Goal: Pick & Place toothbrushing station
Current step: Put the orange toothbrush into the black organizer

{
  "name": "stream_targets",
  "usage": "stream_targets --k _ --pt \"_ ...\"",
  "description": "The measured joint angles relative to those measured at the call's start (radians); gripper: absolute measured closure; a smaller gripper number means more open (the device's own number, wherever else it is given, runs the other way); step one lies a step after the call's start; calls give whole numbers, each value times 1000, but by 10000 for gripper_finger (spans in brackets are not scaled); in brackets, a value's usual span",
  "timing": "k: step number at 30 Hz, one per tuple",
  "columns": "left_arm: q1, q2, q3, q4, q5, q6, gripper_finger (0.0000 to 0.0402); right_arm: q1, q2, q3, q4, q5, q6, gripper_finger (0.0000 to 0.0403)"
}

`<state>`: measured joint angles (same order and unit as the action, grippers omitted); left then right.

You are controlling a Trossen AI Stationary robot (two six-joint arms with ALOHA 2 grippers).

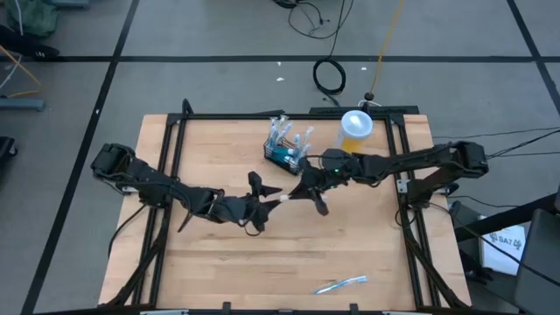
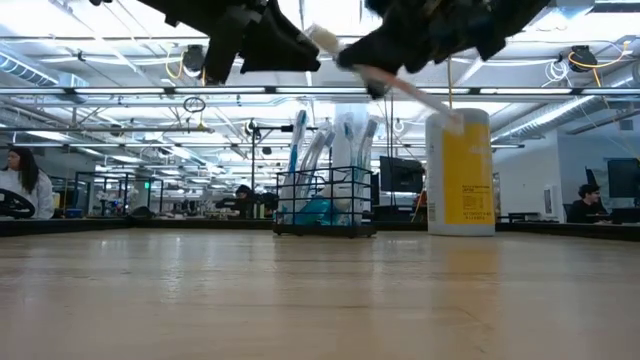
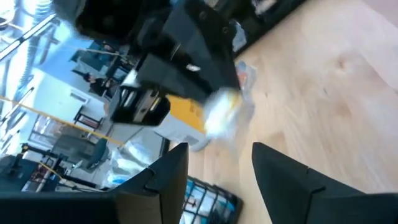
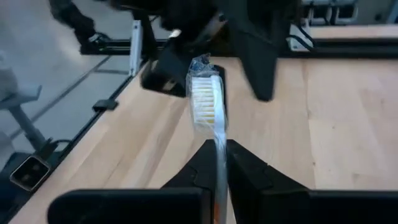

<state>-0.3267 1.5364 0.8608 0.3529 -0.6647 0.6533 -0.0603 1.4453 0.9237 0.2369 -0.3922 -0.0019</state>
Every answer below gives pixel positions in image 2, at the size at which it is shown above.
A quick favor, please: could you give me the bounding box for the black metal frame station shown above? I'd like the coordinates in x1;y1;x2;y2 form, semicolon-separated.
73;171;165;217
248;125;334;222

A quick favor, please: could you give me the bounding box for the white canister yellow label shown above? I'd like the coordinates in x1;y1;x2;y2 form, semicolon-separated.
425;108;496;238

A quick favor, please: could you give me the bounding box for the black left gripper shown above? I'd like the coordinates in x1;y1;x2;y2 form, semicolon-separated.
137;0;321;85

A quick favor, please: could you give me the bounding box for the black wire basket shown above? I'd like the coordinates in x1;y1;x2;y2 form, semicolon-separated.
272;166;379;239

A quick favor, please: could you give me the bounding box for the long ceiling light strip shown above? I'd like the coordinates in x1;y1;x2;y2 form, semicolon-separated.
0;86;640;97

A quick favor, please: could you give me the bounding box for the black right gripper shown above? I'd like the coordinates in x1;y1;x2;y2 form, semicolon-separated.
337;0;506;100

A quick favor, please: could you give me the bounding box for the black round device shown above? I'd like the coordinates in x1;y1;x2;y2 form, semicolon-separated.
0;188;37;220

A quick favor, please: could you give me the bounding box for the dark monitor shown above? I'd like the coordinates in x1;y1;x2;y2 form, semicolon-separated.
606;158;640;200
378;155;426;195

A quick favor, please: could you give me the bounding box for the black ceiling cable reel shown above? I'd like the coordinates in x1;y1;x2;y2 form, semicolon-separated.
568;44;600;74
181;44;209;84

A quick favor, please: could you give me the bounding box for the orange white toothbrush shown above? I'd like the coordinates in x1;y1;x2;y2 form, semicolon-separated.
305;23;465;136

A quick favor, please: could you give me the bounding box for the black hanging cable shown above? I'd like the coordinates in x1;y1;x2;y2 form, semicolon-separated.
385;97;395;161

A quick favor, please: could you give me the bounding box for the white dark-blue toothbrush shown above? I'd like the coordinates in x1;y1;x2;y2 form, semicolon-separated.
312;122;337;201

